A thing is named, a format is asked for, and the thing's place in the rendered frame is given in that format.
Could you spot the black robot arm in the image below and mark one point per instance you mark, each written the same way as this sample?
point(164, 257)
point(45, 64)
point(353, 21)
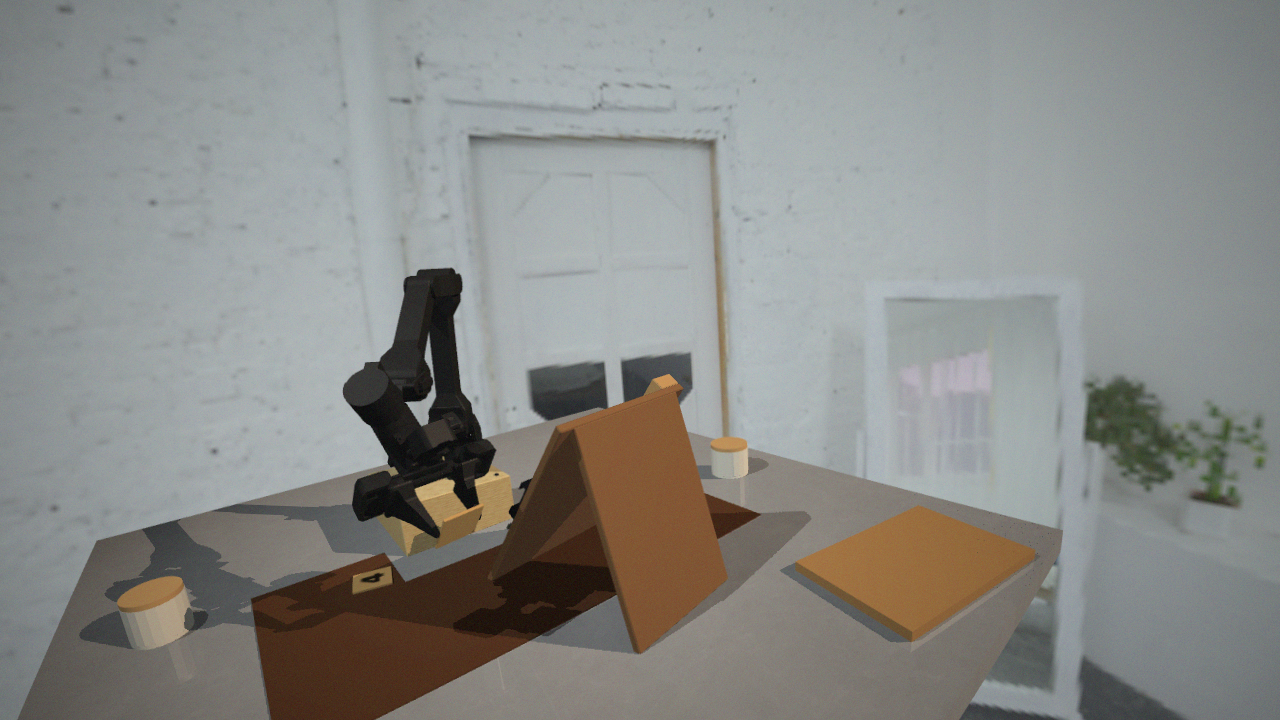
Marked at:
point(378, 392)

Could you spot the beige cylindrical container with brown lid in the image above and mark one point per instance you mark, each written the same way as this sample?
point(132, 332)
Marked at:
point(156, 612)
point(729, 458)

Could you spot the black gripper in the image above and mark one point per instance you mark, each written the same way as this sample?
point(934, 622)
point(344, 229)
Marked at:
point(395, 496)

